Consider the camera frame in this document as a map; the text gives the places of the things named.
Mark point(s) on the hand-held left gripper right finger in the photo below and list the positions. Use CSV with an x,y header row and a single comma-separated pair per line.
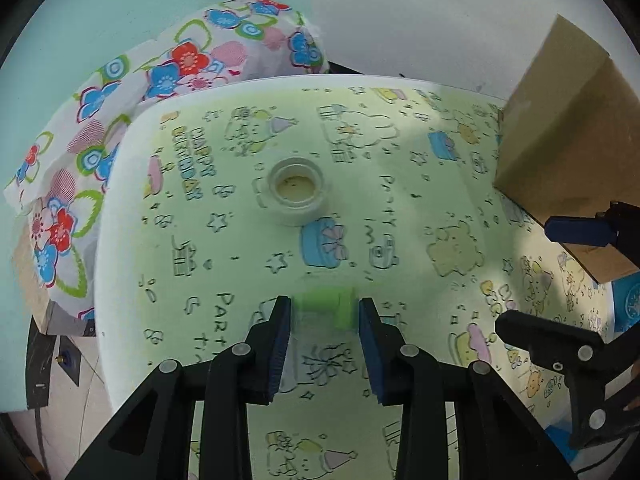
x,y
372,350

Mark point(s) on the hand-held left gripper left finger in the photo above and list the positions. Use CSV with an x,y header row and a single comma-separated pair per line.
x,y
280,345

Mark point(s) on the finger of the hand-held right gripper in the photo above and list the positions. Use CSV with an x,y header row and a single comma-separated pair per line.
x,y
580,230
550,340

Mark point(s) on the brown cardboard box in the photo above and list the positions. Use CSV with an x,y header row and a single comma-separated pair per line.
x,y
550,135

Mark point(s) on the cartoon printed table mat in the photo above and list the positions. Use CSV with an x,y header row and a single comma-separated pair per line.
x,y
400,170

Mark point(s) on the black square block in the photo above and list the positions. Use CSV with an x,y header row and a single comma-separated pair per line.
x,y
67,362

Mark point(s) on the floral printed cloth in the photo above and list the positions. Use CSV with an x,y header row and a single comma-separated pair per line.
x,y
190,60

